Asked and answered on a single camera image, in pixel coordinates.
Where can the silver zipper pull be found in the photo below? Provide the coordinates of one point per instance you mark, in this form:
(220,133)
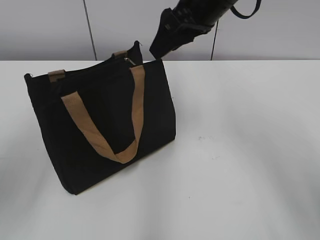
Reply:
(129,61)

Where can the black tote bag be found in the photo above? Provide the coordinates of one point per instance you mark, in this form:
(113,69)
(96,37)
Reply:
(77,165)

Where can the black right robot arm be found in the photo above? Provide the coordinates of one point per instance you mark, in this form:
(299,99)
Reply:
(220,8)

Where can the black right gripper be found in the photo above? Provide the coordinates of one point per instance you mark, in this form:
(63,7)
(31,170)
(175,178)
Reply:
(180,25)

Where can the tan front bag handle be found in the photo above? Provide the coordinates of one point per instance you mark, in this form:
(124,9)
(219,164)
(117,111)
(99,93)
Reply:
(110,114)

